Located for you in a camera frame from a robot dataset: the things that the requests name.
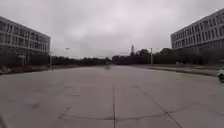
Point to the grey multi-storey building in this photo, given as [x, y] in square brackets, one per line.
[200, 36]
[21, 41]

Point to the row of parked bicycles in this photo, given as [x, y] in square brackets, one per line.
[20, 69]

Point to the street lamp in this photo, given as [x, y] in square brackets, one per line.
[67, 52]

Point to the grey paved plaza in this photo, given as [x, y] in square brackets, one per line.
[83, 96]

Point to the pole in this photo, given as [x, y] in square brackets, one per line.
[151, 56]

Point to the tower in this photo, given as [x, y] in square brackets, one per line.
[132, 50]

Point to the row of trees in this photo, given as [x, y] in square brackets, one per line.
[100, 60]

